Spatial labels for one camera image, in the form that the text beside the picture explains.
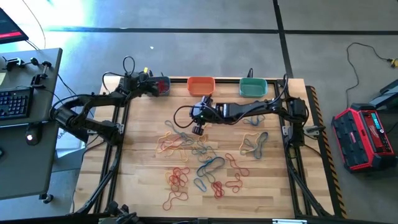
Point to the red black tool case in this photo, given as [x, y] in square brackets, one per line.
[357, 137]

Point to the teal plastic basket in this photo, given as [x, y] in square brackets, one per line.
[253, 88]

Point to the white paper sheet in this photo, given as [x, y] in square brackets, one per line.
[63, 140]

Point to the yellow plug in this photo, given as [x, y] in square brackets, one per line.
[393, 62]

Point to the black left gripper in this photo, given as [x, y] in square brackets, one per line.
[133, 87]

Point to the grey plastic basket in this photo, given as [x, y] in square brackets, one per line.
[168, 86]

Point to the blue thin bands cluster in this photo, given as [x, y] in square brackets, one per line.
[203, 135]

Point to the black desk monitor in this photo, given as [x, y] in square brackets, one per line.
[9, 28]

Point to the silver metal bracket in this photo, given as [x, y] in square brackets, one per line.
[289, 221]

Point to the grey desk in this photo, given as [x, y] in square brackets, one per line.
[25, 161]

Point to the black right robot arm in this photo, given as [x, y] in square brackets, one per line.
[248, 109]

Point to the black desk clamp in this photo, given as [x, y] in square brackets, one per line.
[37, 79]
[18, 62]

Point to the black computer mouse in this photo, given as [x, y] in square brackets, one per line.
[32, 137]

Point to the black clamp mount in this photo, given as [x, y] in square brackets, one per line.
[122, 214]

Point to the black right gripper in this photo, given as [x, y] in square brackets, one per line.
[211, 113]

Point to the black keyboard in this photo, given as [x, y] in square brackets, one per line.
[15, 104]

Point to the black desk caster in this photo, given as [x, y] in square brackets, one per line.
[46, 198]

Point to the orange plastic basket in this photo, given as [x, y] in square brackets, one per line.
[201, 87]

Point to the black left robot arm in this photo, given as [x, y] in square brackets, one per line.
[93, 99]

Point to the grey black case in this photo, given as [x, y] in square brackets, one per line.
[388, 96]

